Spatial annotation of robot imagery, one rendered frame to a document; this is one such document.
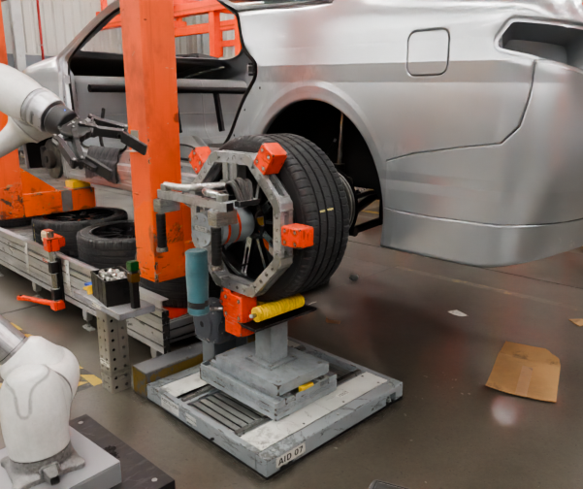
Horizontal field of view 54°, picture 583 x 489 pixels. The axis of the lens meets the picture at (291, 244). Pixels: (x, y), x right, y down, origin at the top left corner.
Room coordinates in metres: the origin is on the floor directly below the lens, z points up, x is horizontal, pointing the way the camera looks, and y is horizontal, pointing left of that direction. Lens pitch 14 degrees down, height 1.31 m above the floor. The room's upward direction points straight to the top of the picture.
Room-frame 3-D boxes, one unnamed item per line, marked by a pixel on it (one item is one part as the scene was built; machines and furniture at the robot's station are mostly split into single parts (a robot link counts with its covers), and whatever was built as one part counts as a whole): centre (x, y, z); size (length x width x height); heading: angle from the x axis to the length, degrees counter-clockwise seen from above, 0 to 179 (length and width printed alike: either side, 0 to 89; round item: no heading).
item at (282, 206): (2.17, 0.20, 0.85); 0.54 x 0.07 x 0.54; 45
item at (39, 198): (4.15, 1.71, 0.69); 0.52 x 0.17 x 0.35; 135
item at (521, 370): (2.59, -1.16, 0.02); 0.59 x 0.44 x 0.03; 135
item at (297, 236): (1.95, -0.02, 0.85); 0.09 x 0.08 x 0.07; 45
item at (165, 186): (2.15, 0.36, 1.03); 0.19 x 0.18 x 0.11; 135
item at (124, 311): (2.44, 0.80, 0.44); 0.43 x 0.17 x 0.03; 45
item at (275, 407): (2.31, 0.11, 0.13); 0.50 x 0.36 x 0.10; 45
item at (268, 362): (2.29, 0.08, 0.32); 0.40 x 0.30 x 0.28; 45
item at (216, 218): (1.91, 0.23, 0.93); 0.09 x 0.05 x 0.05; 135
